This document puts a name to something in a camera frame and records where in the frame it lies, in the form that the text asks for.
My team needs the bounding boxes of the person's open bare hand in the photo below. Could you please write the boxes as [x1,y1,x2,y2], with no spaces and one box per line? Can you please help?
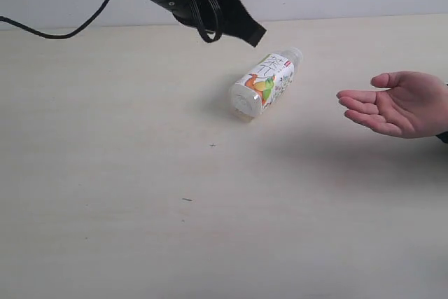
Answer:
[337,71,446,139]

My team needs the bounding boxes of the tea bottle fruit label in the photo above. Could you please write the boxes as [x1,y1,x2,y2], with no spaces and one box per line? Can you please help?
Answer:
[230,48,303,118]

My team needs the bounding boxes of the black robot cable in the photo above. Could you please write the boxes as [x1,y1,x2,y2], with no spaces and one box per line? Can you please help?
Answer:
[0,0,120,41]

